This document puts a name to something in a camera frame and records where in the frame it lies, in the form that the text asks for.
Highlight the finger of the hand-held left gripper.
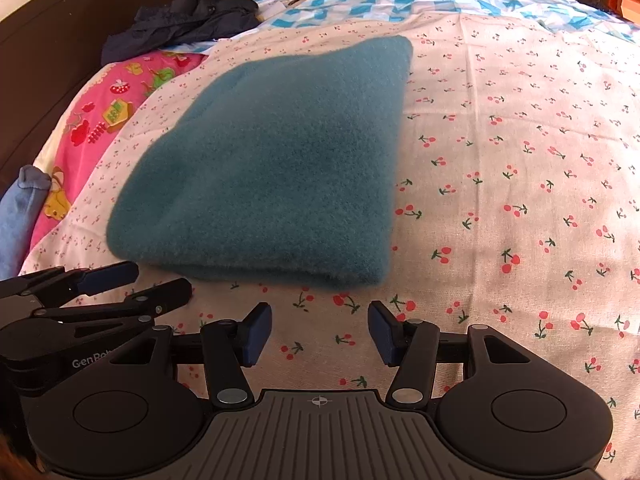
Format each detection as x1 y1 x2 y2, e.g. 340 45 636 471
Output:
0 261 140 308
0 278 194 357

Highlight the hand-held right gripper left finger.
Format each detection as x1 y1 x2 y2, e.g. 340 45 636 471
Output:
109 302 274 409

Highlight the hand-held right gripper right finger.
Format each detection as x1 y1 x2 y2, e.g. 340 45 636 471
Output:
367 300 532 407

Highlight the blue fuzzy sweater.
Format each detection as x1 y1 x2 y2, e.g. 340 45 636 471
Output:
106 36 414 289

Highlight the blue garment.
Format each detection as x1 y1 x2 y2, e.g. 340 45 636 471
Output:
0 165 53 279

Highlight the pink printed blanket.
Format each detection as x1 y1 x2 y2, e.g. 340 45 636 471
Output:
30 50 209 257

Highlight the cherry print quilt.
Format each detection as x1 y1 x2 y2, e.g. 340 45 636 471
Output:
20 10 640 467

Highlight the dark wooden headboard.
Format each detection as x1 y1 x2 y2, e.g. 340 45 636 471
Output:
0 0 207 197

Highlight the dark navy jacket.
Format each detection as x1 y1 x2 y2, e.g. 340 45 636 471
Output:
101 0 260 66

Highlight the blue checkered sheet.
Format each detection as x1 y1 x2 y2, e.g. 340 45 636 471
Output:
165 0 640 55

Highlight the orange box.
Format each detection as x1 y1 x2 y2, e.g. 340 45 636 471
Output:
607 0 640 19

